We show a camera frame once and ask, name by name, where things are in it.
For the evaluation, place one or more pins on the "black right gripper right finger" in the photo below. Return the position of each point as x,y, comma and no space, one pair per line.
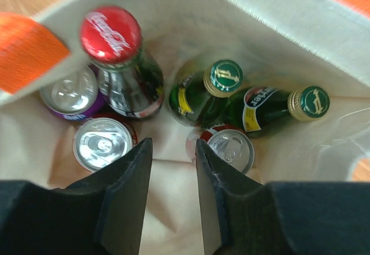
241,216

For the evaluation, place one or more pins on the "green glass bottle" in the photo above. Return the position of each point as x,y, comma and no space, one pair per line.
258,109
198,98

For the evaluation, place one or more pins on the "red soda can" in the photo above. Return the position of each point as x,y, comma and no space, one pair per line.
103,139
230,143

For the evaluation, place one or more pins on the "orange bag handle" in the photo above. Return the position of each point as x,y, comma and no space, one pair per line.
28,51

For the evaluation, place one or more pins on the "glass cola bottle red cap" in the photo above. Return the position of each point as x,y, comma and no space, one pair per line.
129,78

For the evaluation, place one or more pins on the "purple soda can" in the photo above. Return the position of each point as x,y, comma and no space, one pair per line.
75,97

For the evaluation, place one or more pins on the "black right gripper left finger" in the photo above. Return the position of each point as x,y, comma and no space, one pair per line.
100,214

